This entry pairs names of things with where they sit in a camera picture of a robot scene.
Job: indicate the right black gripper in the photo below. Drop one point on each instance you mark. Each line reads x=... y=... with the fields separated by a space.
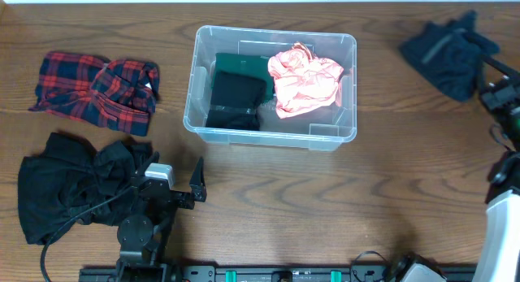
x=508 y=93

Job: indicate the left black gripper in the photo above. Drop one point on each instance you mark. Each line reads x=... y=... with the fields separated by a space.
x=171 y=194

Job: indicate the navy garment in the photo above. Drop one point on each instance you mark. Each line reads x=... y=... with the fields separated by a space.
x=450 y=56

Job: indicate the black garment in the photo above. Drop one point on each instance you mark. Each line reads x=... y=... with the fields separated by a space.
x=70 y=177
x=234 y=102

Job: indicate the dark green garment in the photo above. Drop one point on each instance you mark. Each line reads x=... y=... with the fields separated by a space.
x=247 y=65

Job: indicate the pink garment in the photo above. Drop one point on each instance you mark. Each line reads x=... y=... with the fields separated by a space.
x=303 y=81

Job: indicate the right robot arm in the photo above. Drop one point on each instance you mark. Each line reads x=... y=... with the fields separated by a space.
x=499 y=259

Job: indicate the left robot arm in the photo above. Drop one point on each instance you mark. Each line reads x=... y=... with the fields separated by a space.
x=143 y=235

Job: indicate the red navy plaid shirt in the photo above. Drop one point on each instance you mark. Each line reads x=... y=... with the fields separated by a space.
x=120 y=94

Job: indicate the black crumpled garment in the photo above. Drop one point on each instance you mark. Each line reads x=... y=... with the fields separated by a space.
x=70 y=177

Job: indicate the clear plastic storage bin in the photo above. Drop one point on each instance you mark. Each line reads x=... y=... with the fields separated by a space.
x=325 y=129

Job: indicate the black mounting rail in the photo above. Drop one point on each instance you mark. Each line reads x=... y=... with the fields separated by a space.
x=268 y=274

